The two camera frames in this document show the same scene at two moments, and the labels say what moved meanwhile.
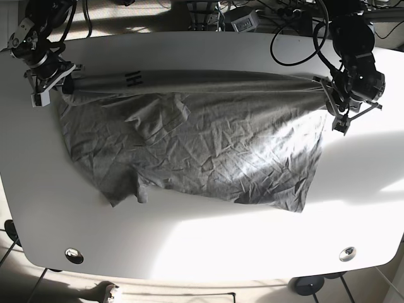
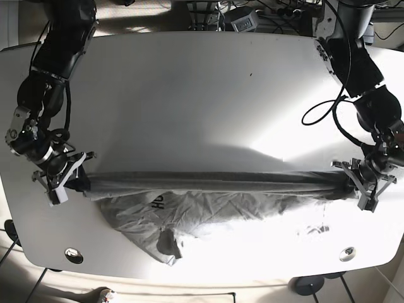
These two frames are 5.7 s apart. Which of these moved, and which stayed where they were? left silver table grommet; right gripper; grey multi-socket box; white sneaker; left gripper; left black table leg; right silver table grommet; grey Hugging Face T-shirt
Moved: grey Hugging Face T-shirt; white sneaker; right gripper; left gripper
Stayed: grey multi-socket box; left silver table grommet; left black table leg; right silver table grommet
